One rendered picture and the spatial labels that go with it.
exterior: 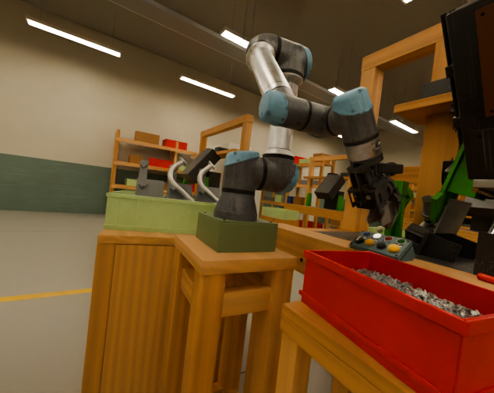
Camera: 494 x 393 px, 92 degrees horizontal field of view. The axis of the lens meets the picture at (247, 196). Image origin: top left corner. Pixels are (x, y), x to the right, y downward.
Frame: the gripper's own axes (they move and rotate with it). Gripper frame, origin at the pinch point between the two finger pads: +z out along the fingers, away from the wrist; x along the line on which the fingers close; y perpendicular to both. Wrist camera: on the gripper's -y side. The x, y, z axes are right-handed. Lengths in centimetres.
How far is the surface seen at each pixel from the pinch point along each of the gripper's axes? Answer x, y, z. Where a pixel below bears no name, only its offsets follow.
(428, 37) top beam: -25, -103, -37
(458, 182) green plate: 5.1, -30.2, 3.9
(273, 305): -22.0, 31.1, 14.9
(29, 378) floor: -115, 128, 32
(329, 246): -19.9, 4.2, 10.8
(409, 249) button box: 2.0, -3.2, 10.7
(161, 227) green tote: -86, 42, -7
